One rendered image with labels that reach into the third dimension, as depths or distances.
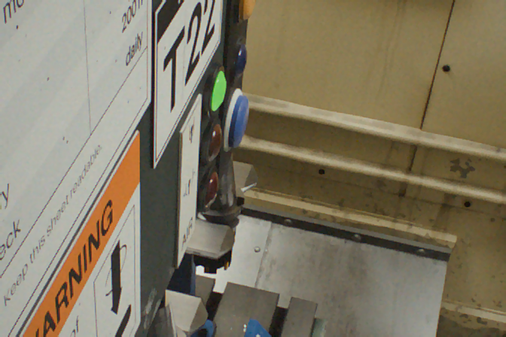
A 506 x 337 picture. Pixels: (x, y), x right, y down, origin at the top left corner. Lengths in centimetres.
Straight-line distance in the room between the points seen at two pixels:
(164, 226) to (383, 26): 90
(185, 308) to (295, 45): 54
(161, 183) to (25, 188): 15
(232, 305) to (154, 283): 92
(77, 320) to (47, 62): 11
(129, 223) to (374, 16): 96
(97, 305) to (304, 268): 118
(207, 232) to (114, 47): 71
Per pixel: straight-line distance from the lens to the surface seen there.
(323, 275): 148
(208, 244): 96
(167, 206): 39
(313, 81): 133
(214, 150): 44
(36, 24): 21
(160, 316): 80
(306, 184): 146
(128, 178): 31
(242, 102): 48
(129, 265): 34
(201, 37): 38
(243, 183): 103
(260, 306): 132
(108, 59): 27
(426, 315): 148
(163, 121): 34
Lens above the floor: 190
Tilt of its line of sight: 40 degrees down
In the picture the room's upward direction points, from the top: 6 degrees clockwise
